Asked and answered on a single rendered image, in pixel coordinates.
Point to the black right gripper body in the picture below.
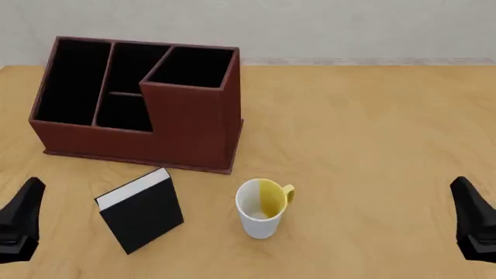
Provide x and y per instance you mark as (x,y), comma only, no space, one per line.
(479,250)

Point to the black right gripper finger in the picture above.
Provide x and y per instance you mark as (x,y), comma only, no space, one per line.
(470,206)

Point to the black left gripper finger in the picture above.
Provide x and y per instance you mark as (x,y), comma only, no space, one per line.
(24,206)

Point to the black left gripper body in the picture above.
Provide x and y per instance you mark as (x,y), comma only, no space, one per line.
(17,250)

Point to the black book with white pages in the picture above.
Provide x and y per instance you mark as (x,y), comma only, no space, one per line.
(143,215)

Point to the red-brown desk caddy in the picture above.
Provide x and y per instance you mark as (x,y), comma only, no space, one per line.
(186,122)

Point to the white and yellow mug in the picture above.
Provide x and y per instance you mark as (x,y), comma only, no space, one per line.
(259,223)

